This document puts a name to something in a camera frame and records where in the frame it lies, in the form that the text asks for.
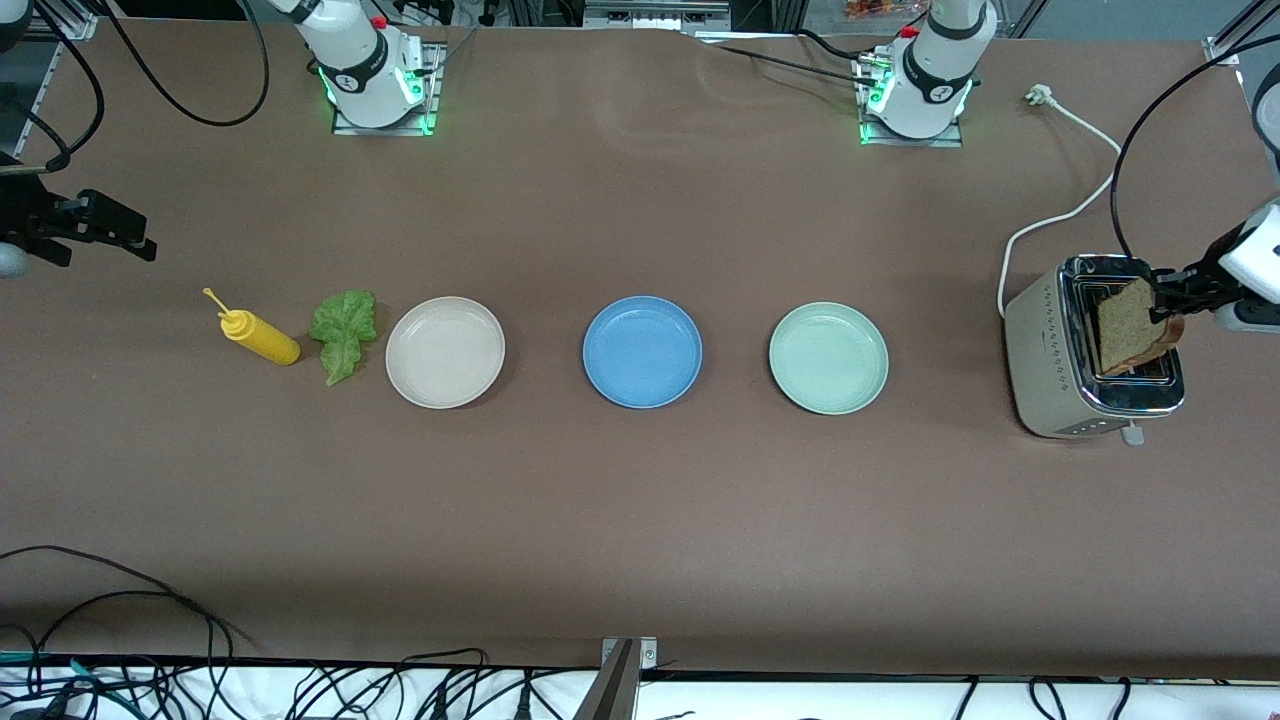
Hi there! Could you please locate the brown bread slice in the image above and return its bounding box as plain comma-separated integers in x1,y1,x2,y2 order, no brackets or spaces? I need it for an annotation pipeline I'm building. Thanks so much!
1095,277,1187,378

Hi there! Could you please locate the yellow mustard squeeze bottle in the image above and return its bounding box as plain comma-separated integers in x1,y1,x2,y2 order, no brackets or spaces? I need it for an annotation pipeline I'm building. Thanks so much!
203,288,301,366

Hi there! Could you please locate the green lettuce leaf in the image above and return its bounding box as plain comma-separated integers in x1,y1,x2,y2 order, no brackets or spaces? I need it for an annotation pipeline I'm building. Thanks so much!
308,289,379,387

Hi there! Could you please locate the beige plate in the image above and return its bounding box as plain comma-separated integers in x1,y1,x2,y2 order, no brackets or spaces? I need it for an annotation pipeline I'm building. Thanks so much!
385,296,506,410

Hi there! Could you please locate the mint green plate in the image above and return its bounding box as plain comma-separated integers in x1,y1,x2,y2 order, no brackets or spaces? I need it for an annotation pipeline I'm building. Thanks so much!
768,302,890,416

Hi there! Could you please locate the blue plate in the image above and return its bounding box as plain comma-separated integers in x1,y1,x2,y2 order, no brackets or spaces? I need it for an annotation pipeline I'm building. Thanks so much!
582,295,703,410

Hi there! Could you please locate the silver two-slot toaster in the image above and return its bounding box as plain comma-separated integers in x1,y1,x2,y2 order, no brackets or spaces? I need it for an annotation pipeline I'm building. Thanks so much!
1003,254,1187,447

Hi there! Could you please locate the aluminium corner extrusion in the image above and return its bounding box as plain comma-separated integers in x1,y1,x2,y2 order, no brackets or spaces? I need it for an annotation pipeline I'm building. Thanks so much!
1205,0,1280,69
35,0,101,41

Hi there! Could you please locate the grey power strip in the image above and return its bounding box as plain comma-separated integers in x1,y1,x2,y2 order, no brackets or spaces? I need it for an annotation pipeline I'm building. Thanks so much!
583,0,731,29

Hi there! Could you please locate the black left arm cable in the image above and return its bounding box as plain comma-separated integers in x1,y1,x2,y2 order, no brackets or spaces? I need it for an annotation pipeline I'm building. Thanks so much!
1110,36,1280,266

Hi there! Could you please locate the aluminium table frame rail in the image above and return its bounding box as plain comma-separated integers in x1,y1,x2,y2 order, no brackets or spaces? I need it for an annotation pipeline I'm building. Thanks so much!
0,40,63,181

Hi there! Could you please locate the white toaster power cord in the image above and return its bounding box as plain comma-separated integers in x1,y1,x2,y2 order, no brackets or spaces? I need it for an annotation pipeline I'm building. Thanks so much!
997,84,1124,319

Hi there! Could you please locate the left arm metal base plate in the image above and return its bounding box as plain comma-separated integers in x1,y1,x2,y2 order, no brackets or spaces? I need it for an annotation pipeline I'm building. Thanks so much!
855,55,963,148

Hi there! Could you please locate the black loose cable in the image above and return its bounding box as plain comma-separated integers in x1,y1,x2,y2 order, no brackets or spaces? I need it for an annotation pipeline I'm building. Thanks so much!
0,590,236,701
0,545,259,651

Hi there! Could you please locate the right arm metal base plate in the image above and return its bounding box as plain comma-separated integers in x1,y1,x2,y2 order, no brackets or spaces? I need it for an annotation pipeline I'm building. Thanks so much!
332,42,444,137

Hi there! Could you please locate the black base cable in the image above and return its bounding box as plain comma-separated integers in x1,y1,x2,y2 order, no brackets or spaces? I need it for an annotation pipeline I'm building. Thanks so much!
700,42,879,89
795,28,871,63
415,25,481,81

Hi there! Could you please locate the aluminium table edge bracket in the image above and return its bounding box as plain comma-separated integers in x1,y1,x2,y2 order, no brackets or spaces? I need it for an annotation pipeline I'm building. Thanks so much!
572,637,659,720

